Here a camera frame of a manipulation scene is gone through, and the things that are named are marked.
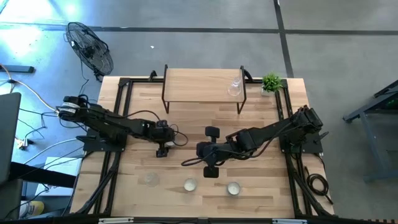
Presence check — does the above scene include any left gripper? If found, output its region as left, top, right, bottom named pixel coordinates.
left=142, top=119, right=175, bottom=158

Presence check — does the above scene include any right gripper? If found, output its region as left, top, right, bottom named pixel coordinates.
left=196, top=126, right=231, bottom=179

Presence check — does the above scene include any red floral white candle bowl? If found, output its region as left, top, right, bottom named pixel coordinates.
left=183, top=177, right=198, bottom=192

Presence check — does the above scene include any clear ribbed glass candlestick holder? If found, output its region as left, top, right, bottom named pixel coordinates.
left=226, top=76, right=243, bottom=97
left=144, top=172, right=160, bottom=188

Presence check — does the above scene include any wooden shelf with black legs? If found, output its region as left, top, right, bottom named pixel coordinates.
left=161, top=64, right=248, bottom=115

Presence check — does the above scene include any green plant in white pot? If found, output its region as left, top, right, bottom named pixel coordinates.
left=260, top=72, right=284, bottom=97

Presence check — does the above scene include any white box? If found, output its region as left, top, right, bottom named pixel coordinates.
left=34, top=156, right=82, bottom=197

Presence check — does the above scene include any black floor fan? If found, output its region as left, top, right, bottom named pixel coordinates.
left=64, top=21, right=114, bottom=82

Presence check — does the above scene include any black desk beam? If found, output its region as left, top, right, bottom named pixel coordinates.
left=9, top=161, right=77, bottom=189

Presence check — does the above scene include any yellow object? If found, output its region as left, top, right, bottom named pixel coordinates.
left=19, top=200, right=45, bottom=218

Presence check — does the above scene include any grey desk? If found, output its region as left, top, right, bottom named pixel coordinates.
left=0, top=92, right=22, bottom=186

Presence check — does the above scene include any blue-grey metal stand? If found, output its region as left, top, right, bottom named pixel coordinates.
left=343, top=79, right=398, bottom=183

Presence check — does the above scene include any black flat floor bar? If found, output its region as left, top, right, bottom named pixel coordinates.
left=0, top=64, right=35, bottom=74

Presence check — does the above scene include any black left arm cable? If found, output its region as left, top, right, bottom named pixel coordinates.
left=123, top=109, right=190, bottom=147

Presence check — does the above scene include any black aluminium table frame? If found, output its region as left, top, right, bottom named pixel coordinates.
left=70, top=70, right=335, bottom=218

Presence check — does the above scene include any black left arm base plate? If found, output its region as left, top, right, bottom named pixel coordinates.
left=76, top=127, right=127, bottom=153

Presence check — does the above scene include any silver frame bracket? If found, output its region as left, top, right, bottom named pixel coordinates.
left=98, top=217, right=134, bottom=224
left=272, top=218, right=308, bottom=224

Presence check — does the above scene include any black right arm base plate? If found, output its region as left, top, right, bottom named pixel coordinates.
left=279, top=129, right=330, bottom=155

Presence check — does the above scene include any white floor cable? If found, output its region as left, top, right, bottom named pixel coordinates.
left=23, top=138, right=78, bottom=165

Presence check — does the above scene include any coiled black cable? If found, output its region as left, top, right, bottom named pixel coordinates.
left=303, top=166, right=334, bottom=205

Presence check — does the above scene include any beige floor cable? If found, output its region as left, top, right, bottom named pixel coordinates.
left=0, top=63, right=60, bottom=113

